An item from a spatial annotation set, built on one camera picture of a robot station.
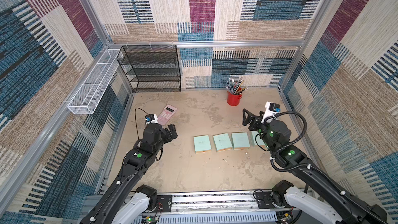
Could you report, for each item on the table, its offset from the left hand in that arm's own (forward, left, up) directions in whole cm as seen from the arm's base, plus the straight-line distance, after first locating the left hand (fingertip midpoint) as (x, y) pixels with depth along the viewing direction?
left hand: (168, 128), depth 78 cm
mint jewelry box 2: (0, -28, -16) cm, 32 cm away
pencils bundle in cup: (+36, -40, -9) cm, 55 cm away
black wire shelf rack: (+49, +17, +1) cm, 51 cm away
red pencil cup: (+31, -38, -14) cm, 51 cm away
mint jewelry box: (0, -17, -17) cm, 24 cm away
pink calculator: (+22, +7, -18) cm, 29 cm away
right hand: (+3, -41, +7) cm, 41 cm away
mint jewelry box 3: (0, -38, -14) cm, 41 cm away
